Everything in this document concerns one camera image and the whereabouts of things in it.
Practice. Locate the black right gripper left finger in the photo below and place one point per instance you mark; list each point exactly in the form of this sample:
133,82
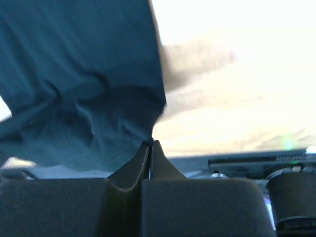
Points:
81,207

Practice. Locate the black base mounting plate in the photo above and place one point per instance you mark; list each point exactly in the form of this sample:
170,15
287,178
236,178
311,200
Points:
251,165

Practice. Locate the black t shirt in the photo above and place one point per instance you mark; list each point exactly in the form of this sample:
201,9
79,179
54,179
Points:
82,79

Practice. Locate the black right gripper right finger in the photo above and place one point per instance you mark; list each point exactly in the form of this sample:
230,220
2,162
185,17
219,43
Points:
176,206

